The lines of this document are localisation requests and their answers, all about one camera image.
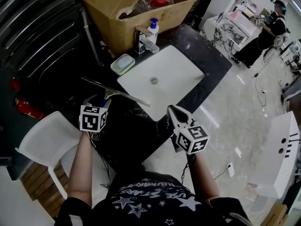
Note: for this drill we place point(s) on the chrome faucet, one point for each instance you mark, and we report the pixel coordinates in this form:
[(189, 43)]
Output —
[(143, 41)]

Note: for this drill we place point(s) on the pale green soap dish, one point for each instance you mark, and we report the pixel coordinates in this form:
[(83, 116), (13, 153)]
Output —
[(122, 64)]

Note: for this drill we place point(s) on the white plastic chair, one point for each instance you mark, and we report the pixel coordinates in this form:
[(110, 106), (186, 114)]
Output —
[(47, 140)]

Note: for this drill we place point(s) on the white floor power socket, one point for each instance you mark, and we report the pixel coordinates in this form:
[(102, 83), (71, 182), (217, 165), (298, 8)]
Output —
[(231, 168)]

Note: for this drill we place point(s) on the person's right forearm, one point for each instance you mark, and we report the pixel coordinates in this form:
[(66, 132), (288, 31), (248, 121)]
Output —
[(202, 175)]

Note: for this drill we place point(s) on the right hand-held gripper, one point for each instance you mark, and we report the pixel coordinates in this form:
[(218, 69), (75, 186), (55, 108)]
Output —
[(191, 140)]

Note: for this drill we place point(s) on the red fire extinguisher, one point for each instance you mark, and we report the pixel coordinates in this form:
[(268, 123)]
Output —
[(14, 84), (29, 108)]

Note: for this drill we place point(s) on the large open cardboard box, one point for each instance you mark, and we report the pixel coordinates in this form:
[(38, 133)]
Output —
[(105, 13)]

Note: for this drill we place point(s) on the white marble counter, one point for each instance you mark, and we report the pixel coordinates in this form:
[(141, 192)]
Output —
[(225, 34)]

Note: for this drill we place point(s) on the person's black star-print shirt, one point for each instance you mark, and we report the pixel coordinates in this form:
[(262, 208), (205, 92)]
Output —
[(152, 201)]

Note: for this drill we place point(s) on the person's left forearm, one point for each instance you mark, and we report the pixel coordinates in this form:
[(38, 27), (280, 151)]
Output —
[(78, 168)]

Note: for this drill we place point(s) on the black marble table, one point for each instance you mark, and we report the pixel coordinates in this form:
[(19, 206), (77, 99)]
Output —
[(131, 131)]

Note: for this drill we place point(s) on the white rectangular sink basin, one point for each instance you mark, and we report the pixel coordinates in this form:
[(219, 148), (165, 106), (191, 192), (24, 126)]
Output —
[(169, 83)]

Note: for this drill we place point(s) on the small cardboard box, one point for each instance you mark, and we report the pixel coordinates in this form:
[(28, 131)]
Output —
[(275, 215)]

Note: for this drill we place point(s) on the white pump bottle blue cap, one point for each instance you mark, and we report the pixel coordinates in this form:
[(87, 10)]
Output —
[(152, 33)]

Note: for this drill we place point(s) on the white panel with holes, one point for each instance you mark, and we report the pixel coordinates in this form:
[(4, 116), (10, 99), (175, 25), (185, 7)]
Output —
[(272, 159)]

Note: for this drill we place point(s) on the wooden slat platform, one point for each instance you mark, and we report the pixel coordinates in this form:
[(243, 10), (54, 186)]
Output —
[(44, 185)]

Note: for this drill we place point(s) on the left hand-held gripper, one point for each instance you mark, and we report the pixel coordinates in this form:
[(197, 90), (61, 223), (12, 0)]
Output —
[(92, 120)]

